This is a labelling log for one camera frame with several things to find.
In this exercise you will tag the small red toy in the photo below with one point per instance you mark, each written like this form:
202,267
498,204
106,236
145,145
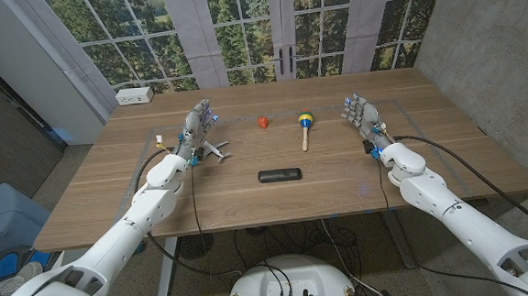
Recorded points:
262,122

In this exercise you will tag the black round fan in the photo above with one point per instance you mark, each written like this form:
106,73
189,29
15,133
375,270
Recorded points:
195,246

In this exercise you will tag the blue foot pedal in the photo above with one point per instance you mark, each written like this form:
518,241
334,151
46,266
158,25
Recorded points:
5,267

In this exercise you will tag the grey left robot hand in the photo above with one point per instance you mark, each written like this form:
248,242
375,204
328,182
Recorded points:
194,129

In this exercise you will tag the grey shoe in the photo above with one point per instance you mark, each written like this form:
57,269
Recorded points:
17,282

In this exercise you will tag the grey table leg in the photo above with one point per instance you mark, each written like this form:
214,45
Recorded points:
401,245

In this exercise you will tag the printed window backdrop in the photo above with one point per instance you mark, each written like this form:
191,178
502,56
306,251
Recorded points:
238,30

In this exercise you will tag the white toy airplane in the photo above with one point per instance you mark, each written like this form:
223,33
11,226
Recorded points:
216,151

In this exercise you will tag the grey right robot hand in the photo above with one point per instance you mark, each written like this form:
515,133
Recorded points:
367,116

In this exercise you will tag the white power strip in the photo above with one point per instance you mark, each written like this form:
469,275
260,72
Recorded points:
134,95

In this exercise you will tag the black TV remote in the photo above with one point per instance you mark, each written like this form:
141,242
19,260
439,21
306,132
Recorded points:
279,175

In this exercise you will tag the colourful wooden maraca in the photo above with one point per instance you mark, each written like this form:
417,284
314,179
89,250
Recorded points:
305,118

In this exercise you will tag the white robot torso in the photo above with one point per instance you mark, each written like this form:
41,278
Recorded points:
290,279

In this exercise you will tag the white table leg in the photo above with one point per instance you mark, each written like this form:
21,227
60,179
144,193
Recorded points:
166,273

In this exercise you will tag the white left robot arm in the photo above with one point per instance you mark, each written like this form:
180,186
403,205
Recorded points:
114,249

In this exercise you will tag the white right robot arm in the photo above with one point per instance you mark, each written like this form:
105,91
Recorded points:
456,219

